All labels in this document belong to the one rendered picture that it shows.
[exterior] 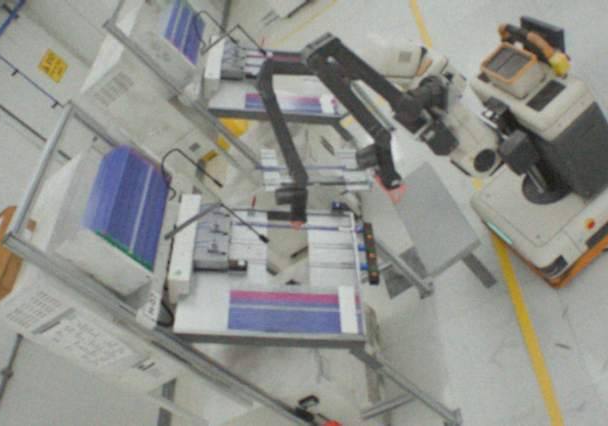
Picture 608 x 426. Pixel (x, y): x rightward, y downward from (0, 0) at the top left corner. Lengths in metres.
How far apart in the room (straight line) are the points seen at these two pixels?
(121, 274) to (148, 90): 1.36
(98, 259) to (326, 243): 0.97
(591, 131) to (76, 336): 2.09
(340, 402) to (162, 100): 1.78
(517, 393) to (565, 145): 1.05
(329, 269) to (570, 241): 1.01
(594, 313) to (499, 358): 0.45
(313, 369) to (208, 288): 0.55
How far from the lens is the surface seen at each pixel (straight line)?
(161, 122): 3.51
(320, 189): 3.00
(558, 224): 2.82
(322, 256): 2.65
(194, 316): 2.41
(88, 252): 2.25
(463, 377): 3.00
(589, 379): 2.76
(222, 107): 3.42
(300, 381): 2.66
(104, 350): 2.50
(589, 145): 2.66
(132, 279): 2.32
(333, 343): 2.39
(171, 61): 3.41
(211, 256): 2.53
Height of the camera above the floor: 2.40
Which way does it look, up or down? 33 degrees down
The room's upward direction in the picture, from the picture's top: 48 degrees counter-clockwise
